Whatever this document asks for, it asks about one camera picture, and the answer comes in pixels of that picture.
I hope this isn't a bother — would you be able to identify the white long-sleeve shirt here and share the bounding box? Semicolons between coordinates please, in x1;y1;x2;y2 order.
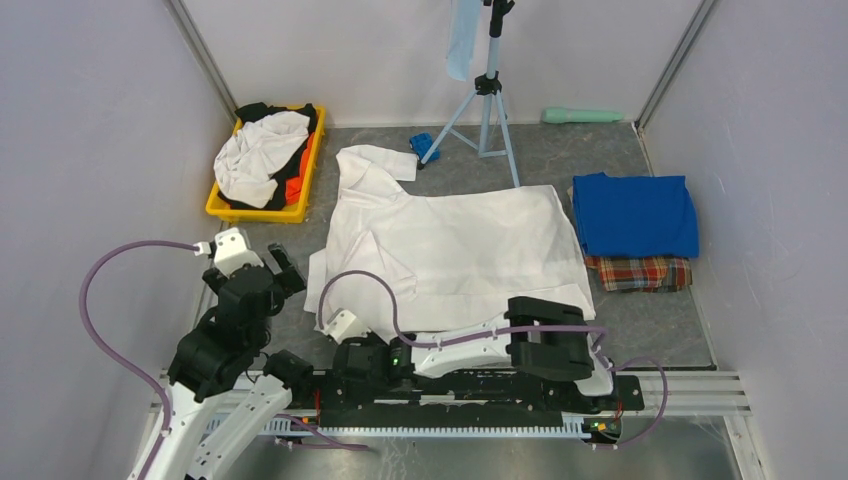
305;145;596;340

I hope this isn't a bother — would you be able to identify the blue printed t-shirt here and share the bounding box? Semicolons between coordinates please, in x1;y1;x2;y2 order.
572;172;700;258

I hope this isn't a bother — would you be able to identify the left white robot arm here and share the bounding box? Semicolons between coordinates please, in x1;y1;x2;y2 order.
130;243;314;479

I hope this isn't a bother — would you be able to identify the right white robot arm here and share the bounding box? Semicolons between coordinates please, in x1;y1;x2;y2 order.
323;296;618;408

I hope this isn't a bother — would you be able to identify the yellow plastic tray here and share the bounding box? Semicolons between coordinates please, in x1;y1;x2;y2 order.
205;102;326;224

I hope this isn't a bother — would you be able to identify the orange garment in tray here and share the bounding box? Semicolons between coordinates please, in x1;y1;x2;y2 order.
285;133;316;206

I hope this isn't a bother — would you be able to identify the black garment in tray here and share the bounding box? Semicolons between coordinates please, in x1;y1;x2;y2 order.
218;101;319;212

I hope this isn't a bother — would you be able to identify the small blue object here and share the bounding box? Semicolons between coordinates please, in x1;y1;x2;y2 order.
409;132;433;160

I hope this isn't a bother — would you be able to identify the light blue music stand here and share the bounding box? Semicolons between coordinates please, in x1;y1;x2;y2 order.
410;0;520;187

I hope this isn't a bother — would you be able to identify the folded plaid shirt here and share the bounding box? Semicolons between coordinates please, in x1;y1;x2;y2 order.
585;256;693;293

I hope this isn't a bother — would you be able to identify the mint green cylinder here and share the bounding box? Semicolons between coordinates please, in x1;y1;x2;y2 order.
541;107;624;124

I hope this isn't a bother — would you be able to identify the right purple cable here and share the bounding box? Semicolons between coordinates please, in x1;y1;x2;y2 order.
316;270;670;452

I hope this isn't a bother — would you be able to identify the purple cable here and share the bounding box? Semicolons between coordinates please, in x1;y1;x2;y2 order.
78;239;369;480
316;270;670;452

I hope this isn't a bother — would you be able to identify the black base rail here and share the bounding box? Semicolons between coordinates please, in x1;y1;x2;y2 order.
282;369;646;429

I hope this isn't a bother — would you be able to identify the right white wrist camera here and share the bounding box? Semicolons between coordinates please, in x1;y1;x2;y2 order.
322;309;372;344

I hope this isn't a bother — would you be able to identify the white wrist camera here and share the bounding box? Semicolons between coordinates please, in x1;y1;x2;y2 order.
192;227;264;277
322;309;372;344

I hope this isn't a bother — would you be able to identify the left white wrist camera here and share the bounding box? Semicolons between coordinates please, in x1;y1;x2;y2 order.
192;227;264;277

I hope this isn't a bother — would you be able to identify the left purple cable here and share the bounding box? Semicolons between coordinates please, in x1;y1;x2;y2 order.
78;239;369;480

